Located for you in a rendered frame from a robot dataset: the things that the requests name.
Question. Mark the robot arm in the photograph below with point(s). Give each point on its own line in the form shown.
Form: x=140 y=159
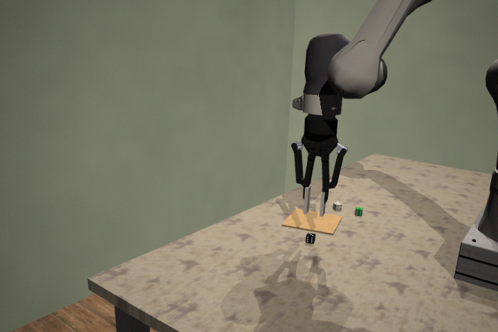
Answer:
x=356 y=70

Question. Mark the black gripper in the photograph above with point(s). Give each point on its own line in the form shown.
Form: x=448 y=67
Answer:
x=320 y=146

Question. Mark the black die with white pips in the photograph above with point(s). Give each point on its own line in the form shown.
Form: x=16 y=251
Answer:
x=310 y=238

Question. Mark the tan mat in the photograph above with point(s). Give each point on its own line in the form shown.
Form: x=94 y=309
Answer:
x=312 y=221

